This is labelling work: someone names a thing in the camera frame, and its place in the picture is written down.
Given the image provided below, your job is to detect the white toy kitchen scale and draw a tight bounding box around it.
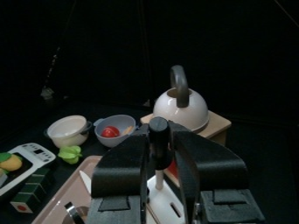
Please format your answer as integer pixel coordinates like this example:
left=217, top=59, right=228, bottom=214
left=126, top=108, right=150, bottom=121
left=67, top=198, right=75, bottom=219
left=0, top=142, right=58, bottom=197

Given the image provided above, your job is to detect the pink cutting board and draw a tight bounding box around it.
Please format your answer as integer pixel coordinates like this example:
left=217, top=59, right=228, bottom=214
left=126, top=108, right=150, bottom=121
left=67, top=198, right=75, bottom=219
left=31, top=155, right=157, bottom=224

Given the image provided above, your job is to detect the green toy pepper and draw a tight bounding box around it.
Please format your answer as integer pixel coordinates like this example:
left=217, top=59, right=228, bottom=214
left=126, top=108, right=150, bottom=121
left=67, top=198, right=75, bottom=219
left=58, top=144, right=85, bottom=165

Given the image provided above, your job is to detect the toy sharpener black handle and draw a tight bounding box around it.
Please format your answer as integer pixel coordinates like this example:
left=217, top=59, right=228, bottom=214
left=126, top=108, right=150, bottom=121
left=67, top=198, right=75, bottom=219
left=149, top=116, right=174, bottom=191

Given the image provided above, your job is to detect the blue-grey toy pot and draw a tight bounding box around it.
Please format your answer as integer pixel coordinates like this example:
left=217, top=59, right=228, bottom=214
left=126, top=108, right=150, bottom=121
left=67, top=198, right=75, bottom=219
left=93, top=114, right=138, bottom=149

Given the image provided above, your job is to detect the white toy knife block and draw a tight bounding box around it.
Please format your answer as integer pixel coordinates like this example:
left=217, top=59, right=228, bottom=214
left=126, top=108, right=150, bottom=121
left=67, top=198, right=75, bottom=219
left=146, top=176, right=189, bottom=224

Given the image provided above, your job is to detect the dark green toy cucumber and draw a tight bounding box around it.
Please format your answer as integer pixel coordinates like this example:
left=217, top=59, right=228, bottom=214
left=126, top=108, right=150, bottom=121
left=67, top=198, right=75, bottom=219
left=10, top=167, right=53, bottom=214

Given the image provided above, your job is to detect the yellow toy fruit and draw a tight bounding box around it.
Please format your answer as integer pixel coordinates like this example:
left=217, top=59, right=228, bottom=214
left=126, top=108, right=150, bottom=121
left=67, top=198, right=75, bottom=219
left=0, top=151, right=25, bottom=173

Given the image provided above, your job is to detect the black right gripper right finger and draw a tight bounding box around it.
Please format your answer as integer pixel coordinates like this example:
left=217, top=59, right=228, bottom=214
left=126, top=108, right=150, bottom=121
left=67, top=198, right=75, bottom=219
left=169, top=120, right=268, bottom=224

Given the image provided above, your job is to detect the red toy tomato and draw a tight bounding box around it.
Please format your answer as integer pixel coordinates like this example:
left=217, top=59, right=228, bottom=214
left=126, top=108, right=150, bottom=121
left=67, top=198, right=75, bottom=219
left=101, top=125, right=122, bottom=138

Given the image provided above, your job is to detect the white toy kettle grey handle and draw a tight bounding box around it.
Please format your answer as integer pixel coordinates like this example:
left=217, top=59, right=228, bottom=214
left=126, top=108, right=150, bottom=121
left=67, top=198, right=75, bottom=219
left=153, top=64, right=211, bottom=135

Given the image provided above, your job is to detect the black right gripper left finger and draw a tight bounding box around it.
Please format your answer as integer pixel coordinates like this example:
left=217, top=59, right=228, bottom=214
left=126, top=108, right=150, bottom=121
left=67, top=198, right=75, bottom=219
left=86, top=123, right=153, bottom=224

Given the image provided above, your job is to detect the white toy pot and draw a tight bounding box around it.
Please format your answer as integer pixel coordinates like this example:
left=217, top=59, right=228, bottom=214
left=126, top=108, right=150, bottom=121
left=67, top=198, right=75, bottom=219
left=43, top=115, right=94, bottom=149

